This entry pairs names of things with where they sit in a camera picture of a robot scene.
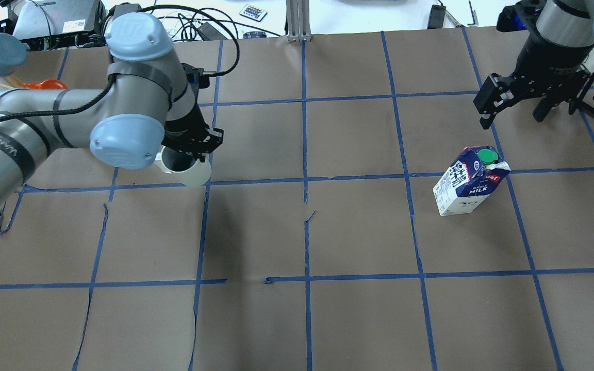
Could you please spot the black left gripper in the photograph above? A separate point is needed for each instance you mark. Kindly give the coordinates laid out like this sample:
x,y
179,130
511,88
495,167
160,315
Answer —
x,y
182,131

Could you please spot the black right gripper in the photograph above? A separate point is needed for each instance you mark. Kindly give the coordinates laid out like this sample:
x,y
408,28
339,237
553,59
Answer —
x,y
545,58

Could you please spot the white ribbed mug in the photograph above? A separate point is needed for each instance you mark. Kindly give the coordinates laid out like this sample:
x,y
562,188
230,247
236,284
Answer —
x,y
187,169

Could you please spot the blue white milk carton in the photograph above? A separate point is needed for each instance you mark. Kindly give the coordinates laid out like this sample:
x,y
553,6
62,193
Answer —
x,y
469,180

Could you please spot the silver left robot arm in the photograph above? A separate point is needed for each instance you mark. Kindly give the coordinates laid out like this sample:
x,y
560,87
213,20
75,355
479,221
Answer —
x,y
146,114

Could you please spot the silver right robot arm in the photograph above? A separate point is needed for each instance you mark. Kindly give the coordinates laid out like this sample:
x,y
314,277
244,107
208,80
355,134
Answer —
x,y
569,23

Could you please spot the orange cup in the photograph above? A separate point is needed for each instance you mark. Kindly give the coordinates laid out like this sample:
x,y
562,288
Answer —
x,y
47,84

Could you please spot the black power adapter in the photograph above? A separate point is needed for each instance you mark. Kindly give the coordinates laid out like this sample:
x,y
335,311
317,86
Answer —
x,y
436,17

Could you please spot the small remote control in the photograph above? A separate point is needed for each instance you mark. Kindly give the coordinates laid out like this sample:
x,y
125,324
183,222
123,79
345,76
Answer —
x,y
253,13

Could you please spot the aluminium frame post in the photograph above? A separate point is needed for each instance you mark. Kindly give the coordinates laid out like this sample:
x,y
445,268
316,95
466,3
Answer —
x,y
298,21

